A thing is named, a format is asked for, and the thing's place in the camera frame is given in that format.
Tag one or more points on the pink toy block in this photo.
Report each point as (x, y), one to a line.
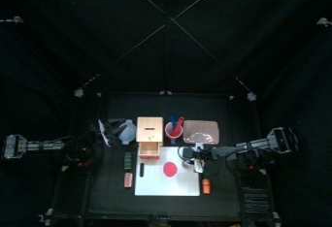
(129, 179)

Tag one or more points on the metal frame corner bracket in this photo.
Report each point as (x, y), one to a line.
(78, 92)
(164, 92)
(15, 19)
(252, 96)
(323, 21)

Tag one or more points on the red dough disc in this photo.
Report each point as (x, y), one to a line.
(171, 169)

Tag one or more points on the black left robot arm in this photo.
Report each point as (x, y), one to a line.
(39, 145)

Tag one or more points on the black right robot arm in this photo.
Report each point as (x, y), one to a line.
(259, 144)

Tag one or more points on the dark green toy block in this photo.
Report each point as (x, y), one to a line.
(128, 160)

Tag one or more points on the wooden drawer with knob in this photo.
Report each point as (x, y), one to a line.
(149, 150)

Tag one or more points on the orange toy piece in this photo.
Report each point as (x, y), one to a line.
(207, 186)

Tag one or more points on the pink square bowl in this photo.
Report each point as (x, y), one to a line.
(201, 132)

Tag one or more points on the red cup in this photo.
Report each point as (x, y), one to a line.
(175, 134)

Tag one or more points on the wooden drawer box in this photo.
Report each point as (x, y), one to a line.
(150, 129)

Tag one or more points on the white printed label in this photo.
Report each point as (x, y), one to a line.
(255, 201)

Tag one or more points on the blue utensil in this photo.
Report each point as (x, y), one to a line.
(173, 122)

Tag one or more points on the red spatula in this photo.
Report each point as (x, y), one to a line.
(179, 124)

